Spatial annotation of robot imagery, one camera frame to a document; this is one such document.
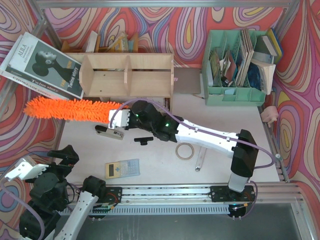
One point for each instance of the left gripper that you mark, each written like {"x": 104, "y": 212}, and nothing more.
{"x": 61, "y": 164}

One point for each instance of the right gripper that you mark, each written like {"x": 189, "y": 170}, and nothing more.
{"x": 133, "y": 116}

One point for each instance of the white black stapler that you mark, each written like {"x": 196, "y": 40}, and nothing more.
{"x": 108, "y": 132}

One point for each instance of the orange chenille duster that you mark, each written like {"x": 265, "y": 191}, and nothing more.
{"x": 72, "y": 110}

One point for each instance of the clear tape roll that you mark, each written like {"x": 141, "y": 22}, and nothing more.
{"x": 184, "y": 151}

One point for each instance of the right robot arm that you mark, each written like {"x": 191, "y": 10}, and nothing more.
{"x": 170, "y": 128}

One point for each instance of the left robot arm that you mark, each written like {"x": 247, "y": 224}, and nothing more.
{"x": 40, "y": 217}

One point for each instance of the wooden bookshelf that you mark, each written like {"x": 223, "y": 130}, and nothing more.
{"x": 127, "y": 75}

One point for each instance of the spiral notebook under shelf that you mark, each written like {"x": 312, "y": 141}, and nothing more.
{"x": 163, "y": 101}

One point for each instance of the black binder clip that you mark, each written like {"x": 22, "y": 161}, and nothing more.
{"x": 143, "y": 140}

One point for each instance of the yellow blue calculator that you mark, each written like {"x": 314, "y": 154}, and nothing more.
{"x": 122, "y": 169}

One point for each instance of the grey laptop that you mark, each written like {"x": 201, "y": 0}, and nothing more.
{"x": 187, "y": 80}

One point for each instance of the green plastic file organizer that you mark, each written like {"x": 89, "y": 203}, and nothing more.
{"x": 217, "y": 92}

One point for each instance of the Twins story magazine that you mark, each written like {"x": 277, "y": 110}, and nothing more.
{"x": 40, "y": 67}

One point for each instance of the open book in organizer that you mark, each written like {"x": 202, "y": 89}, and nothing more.
{"x": 266, "y": 72}

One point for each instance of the pink piggy figure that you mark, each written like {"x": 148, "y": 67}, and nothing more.
{"x": 269, "y": 115}

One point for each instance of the blue yellow book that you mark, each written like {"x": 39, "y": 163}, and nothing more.
{"x": 269, "y": 44}

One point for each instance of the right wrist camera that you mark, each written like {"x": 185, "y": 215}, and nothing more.
{"x": 121, "y": 119}

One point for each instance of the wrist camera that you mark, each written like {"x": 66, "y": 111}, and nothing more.
{"x": 121, "y": 119}
{"x": 26, "y": 171}

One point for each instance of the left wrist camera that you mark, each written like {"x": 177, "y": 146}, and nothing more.
{"x": 26, "y": 171}

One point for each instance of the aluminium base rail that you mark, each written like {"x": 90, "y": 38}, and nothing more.
{"x": 191, "y": 194}

